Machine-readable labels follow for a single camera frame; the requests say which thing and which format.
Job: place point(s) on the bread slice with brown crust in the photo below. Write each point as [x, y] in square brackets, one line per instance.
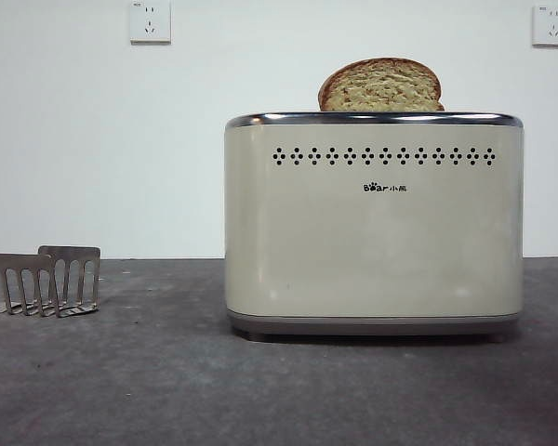
[381, 88]

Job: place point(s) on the cream and chrome toaster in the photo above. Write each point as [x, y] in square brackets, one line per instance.
[372, 241]

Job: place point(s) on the metal bread rack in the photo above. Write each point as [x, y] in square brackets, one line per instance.
[18, 262]

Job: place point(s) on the white wall socket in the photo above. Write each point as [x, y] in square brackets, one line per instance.
[150, 22]
[552, 25]

